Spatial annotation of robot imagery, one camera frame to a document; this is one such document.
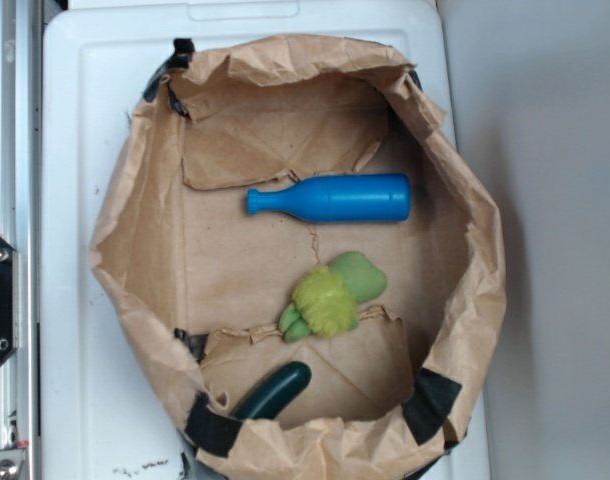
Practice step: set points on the blue plastic bottle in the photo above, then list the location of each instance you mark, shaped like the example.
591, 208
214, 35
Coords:
341, 198

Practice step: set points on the aluminium frame rail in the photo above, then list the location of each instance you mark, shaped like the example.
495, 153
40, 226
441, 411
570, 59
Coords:
20, 141

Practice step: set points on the green plush toy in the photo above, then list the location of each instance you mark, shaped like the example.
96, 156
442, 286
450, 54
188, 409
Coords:
325, 301

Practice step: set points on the dark green cucumber toy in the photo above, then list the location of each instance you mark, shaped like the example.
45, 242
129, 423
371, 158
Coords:
274, 393

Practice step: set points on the white plastic lid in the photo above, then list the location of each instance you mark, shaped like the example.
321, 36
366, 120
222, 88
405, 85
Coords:
99, 417

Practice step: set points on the brown paper bag bin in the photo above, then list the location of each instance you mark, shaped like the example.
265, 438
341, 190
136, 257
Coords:
199, 284

